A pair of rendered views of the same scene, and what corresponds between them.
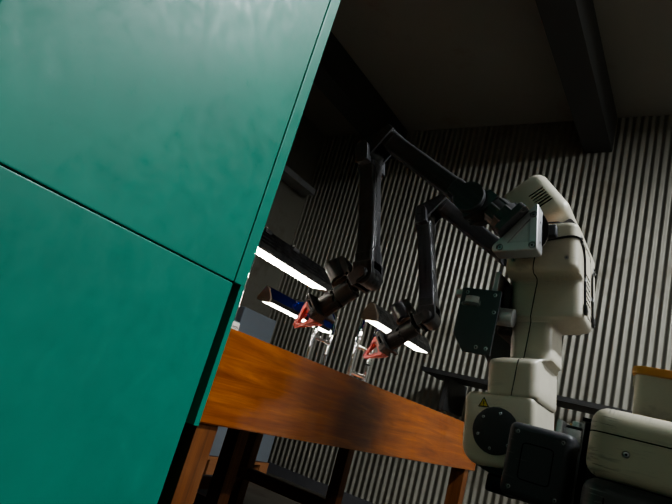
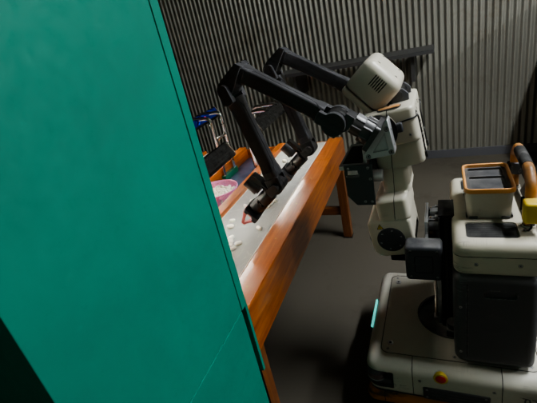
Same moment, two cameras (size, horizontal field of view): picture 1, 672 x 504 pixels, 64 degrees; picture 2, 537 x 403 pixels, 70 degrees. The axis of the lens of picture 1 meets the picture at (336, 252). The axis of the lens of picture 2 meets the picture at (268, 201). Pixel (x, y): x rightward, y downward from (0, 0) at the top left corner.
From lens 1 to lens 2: 0.89 m
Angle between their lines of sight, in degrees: 40
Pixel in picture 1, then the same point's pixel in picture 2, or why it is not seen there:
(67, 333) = not seen: outside the picture
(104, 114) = (157, 381)
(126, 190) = (188, 378)
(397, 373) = not seen: hidden behind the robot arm
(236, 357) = (254, 315)
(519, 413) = (403, 228)
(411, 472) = (292, 135)
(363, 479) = not seen: hidden behind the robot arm
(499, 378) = (385, 213)
